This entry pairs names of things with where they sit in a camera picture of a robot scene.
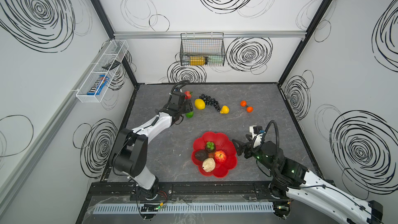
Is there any red strawberry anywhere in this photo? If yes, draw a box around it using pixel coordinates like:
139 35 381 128
184 91 192 100

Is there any green lime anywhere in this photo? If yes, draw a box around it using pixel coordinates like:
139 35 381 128
186 111 194 118

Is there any yellow lemon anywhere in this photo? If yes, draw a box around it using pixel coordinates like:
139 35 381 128
194 99 206 110

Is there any red apple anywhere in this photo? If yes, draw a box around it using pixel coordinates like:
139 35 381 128
214 150 227 163

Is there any red flower-shaped fruit bowl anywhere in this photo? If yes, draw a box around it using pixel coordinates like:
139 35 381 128
191 132 237 178

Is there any cream garlic bulb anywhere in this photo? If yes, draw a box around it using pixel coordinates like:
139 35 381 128
202 158 216 173

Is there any small yellow pear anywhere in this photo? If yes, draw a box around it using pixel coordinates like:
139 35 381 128
220 105 230 114

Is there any dark avocado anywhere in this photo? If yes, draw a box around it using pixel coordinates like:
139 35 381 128
194 149 209 161

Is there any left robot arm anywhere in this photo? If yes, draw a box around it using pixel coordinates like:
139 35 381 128
110 89 193 199

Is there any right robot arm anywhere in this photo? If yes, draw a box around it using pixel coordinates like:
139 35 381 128
232 138 383 224

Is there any dark grape bunch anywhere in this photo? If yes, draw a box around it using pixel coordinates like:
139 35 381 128
199 94 221 112

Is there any orange cherry tomato lower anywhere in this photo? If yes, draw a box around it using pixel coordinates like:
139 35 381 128
246 106 254 113

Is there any green box in basket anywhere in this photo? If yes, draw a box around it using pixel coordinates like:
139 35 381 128
207 55 225 66

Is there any black remote control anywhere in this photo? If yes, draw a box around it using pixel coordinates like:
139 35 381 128
102 60 121 71

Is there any blue candy packet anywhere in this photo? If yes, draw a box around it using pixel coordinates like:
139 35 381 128
87 75 109 96

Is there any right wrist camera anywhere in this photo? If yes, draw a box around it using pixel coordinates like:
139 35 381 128
249 125 265 148

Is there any white slotted cable duct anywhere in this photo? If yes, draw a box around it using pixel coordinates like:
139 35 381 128
93 202 275 215

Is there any black wire wall basket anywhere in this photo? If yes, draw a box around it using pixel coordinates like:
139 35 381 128
179 32 226 66

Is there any white wire wall shelf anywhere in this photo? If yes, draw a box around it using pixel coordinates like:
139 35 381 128
76 39 129 103

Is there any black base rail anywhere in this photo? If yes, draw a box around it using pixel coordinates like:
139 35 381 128
84 180 294 204

